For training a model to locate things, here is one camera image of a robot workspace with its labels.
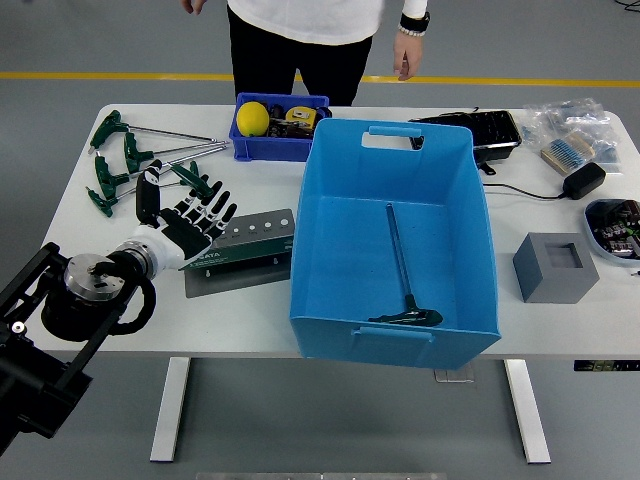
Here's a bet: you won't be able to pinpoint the large green T-handle hex wrench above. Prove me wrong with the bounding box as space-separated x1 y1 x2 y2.
367 202 445 329

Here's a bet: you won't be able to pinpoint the blue resistor tape bundle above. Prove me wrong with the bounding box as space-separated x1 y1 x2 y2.
539 132 597 176

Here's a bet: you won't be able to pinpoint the large blue folding box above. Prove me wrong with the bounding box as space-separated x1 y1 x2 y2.
288 117 503 371

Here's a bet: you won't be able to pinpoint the small blue parts bin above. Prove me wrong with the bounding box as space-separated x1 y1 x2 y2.
228 92 332 164

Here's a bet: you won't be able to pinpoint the white table leg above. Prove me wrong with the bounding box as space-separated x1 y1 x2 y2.
503 358 552 465
149 357 191 464

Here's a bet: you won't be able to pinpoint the black table control panel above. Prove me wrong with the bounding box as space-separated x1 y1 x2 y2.
573 359 640 373

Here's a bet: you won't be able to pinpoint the small green T-handle hex wrench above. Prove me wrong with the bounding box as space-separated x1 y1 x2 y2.
169 162 211 201

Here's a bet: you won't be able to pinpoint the grey cube with square recess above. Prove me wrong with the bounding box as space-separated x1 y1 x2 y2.
512 231 600 304

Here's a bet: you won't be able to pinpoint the clear bag with blue resistors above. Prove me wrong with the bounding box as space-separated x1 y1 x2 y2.
592 119 626 176

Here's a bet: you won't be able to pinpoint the black adapter cable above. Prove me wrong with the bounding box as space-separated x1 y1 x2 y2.
479 180 569 200

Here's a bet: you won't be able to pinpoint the person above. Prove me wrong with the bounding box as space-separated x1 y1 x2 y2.
180 0 432 107

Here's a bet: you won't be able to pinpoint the black strap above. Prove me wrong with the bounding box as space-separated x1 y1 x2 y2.
469 148 497 176

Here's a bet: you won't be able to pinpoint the black plastic tray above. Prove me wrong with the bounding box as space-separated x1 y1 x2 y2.
408 109 524 164

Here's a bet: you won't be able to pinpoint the black wristwatch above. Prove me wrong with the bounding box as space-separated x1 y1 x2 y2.
398 10 432 32

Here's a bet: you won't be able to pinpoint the yellow lemon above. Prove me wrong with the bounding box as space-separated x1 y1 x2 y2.
236 101 272 137

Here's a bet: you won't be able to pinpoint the dark brown part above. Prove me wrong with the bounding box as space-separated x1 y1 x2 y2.
269 122 315 140

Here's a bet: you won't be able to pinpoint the person's left hand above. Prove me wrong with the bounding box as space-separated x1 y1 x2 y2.
392 32 426 82

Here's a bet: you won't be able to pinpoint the black power adapter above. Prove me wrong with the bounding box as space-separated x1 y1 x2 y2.
562 162 607 201

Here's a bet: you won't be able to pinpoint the green metal wrench holder stand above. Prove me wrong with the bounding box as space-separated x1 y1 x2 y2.
178 208 297 300

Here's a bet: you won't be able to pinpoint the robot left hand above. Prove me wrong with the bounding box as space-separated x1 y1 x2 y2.
127 159 239 275

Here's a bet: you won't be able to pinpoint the short green T-handle hex wrench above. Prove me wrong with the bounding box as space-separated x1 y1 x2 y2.
114 160 202 197

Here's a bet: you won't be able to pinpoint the dark electronic components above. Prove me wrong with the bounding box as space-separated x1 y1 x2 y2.
587 199 640 259

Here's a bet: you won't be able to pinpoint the light blue bowl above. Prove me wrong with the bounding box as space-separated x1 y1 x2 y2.
583 198 640 264

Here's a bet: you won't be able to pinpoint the grey metal floor plate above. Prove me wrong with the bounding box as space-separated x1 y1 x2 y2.
433 364 476 384

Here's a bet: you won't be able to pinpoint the yellow tape measure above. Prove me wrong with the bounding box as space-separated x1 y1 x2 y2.
285 105 321 127

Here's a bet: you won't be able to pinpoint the large clear plastic bag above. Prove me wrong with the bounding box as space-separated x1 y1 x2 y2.
522 97 614 151

